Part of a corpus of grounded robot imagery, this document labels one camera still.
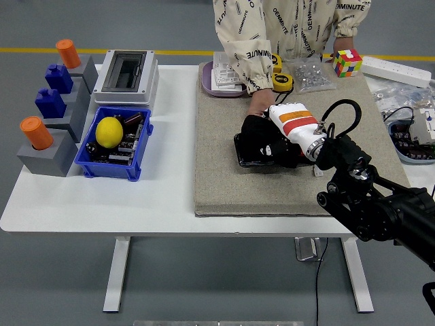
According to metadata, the person's right hand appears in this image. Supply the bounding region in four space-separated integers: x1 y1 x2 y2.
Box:
247 90 277 119

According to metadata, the person's left hand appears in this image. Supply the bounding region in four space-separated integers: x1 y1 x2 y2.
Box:
324 46 355 64

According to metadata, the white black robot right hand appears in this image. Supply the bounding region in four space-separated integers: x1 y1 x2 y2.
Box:
259 101 330 167

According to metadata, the black rag with red patch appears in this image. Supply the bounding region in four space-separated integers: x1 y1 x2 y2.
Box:
241 114 309 168

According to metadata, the multicolour puzzle cube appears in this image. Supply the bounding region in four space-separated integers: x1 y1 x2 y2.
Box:
332 48 364 79

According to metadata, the clear bag of metal nuts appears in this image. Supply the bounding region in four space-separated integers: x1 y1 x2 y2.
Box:
285 54 337 95

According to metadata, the person's torso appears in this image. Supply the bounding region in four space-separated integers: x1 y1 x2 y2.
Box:
213 0 373 60

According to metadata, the white power strip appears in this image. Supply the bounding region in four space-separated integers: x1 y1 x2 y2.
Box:
360 56 432 89

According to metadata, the purple oval tray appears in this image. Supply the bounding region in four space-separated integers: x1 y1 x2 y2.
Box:
201 61 251 99

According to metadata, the grey-brown mat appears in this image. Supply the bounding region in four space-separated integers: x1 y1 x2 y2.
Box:
193 60 412 218

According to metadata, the light blue parts tray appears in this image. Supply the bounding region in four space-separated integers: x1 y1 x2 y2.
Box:
387 120 435 166

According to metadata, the white circuit breaker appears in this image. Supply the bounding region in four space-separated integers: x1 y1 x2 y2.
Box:
409 107 435 145

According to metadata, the brown electronic component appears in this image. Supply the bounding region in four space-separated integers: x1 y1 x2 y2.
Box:
123 113 145 128

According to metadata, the grey electrical distribution box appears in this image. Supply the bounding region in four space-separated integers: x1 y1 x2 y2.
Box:
92 50 160 106

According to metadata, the dark circuit board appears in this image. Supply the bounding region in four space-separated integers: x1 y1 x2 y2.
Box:
108 152 135 166
118 134 139 153

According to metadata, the yellow lemon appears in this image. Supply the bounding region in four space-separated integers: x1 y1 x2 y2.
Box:
95 117 124 149

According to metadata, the white table leg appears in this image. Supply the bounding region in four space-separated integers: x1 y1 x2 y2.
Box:
103 236 132 314
341 236 375 313

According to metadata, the blue plastic bin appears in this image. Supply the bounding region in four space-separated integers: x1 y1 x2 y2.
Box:
74 106 154 183

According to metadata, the grey cube block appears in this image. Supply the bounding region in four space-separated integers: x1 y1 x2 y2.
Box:
60 79 92 118
16 129 80 178
40 101 90 143
60 54 99 95

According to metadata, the orange cylinder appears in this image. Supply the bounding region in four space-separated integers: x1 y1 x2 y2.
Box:
19 116 54 151
56 39 82 70

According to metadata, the blue plastic block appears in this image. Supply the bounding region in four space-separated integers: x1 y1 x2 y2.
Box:
45 63 75 95
35 88 67 120

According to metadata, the white switch panel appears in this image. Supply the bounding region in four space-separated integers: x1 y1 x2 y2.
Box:
209 67 246 93
213 51 235 71

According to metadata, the black looped wire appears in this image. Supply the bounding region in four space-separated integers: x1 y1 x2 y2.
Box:
382 105 416 125

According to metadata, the metal bracket under table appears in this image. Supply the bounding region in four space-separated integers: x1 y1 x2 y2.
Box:
294 236 324 261

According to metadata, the black power cable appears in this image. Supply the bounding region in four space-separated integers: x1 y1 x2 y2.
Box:
315 236 330 326

